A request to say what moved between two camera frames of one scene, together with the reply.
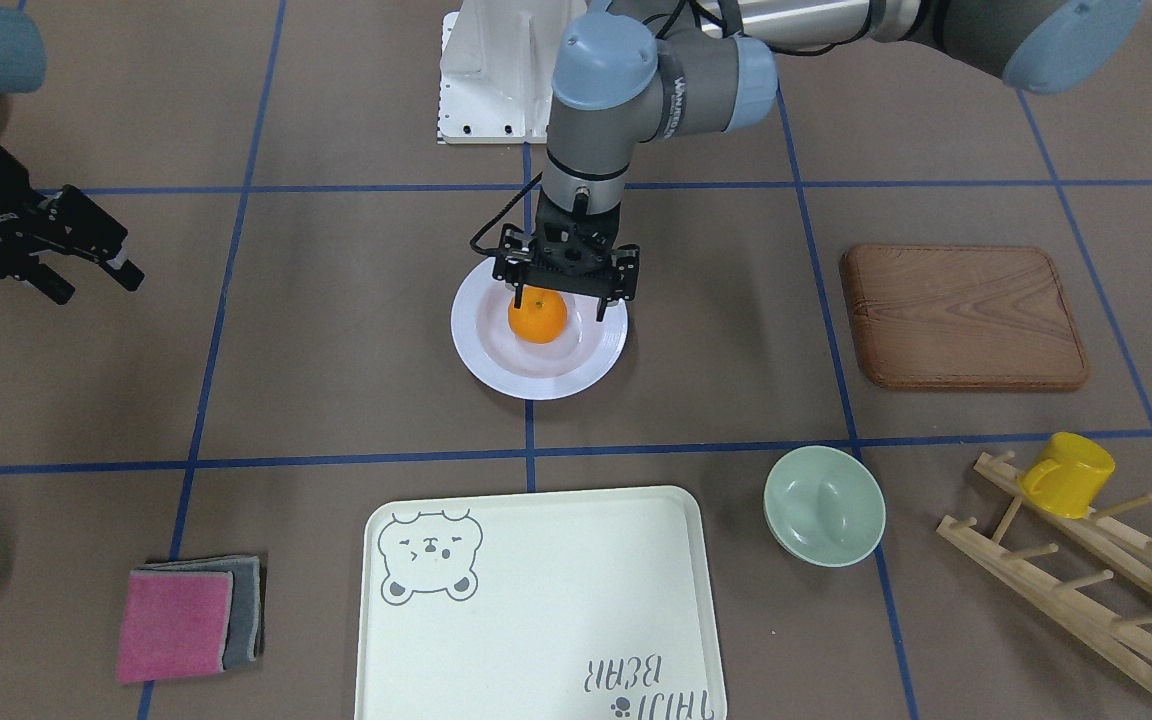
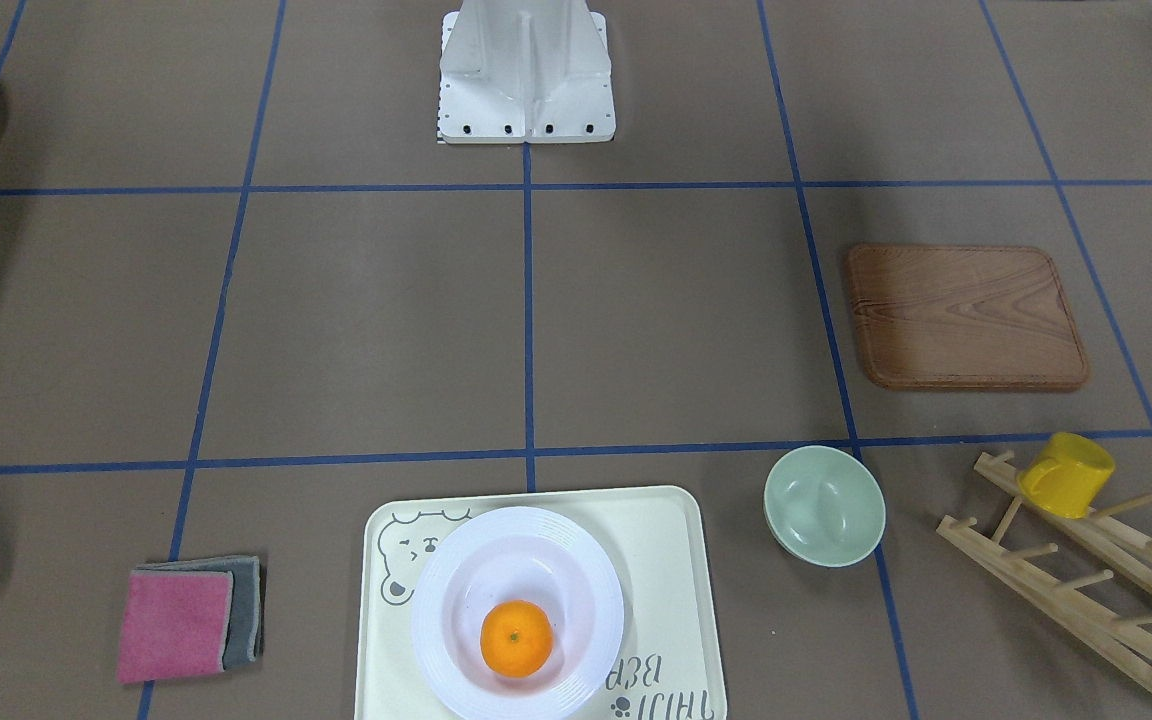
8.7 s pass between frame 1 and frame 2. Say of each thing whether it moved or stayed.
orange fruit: moved
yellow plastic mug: stayed
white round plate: moved
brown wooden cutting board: stayed
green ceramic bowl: stayed
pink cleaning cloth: stayed
